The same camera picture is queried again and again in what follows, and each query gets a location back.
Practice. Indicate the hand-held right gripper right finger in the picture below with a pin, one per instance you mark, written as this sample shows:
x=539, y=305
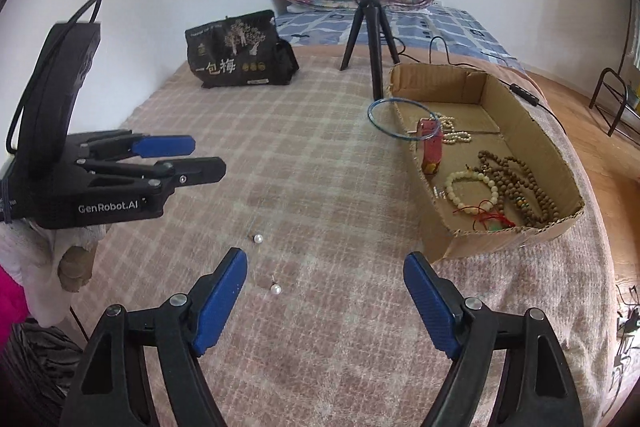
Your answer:
x=430, y=302

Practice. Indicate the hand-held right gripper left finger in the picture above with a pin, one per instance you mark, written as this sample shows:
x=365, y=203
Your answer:
x=220, y=302

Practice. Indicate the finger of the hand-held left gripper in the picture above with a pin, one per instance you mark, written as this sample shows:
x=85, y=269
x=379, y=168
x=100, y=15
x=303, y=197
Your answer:
x=200, y=171
x=165, y=146

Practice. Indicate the pearl earring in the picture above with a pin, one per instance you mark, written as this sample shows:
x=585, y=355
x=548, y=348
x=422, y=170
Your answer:
x=275, y=288
x=258, y=238

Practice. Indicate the cardboard box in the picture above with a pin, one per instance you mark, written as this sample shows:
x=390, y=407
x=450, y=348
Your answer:
x=480, y=247

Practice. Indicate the red seal stick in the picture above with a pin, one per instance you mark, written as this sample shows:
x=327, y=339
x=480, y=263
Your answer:
x=431, y=152

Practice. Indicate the white pearl strand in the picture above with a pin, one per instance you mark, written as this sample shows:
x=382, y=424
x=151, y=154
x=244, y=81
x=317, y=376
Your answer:
x=457, y=138

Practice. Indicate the thin metal bangle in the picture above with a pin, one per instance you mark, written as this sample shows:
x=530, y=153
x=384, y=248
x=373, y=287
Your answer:
x=370, y=117

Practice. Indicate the person's left hand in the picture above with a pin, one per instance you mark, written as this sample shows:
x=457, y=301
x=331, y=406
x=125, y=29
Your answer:
x=75, y=269

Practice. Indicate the small silver earring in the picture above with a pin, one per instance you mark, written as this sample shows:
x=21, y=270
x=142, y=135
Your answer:
x=440, y=194

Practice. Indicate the black printed bag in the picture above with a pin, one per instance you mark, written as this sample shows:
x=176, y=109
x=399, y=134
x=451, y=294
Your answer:
x=230, y=57

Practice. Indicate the plaid blanket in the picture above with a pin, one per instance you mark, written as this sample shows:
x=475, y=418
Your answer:
x=325, y=182

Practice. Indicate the black white striped clothing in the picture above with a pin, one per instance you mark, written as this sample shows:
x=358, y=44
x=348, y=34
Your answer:
x=40, y=357

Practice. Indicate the pink cloth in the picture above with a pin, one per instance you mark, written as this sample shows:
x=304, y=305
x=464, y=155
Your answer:
x=10, y=302

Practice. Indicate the black tripod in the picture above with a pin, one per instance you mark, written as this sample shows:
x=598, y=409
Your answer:
x=372, y=32

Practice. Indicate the blue patterned bed sheet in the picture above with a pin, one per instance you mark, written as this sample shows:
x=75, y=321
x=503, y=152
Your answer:
x=450, y=27

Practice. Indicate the black clothes rack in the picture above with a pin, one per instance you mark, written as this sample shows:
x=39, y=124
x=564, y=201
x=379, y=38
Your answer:
x=607, y=77

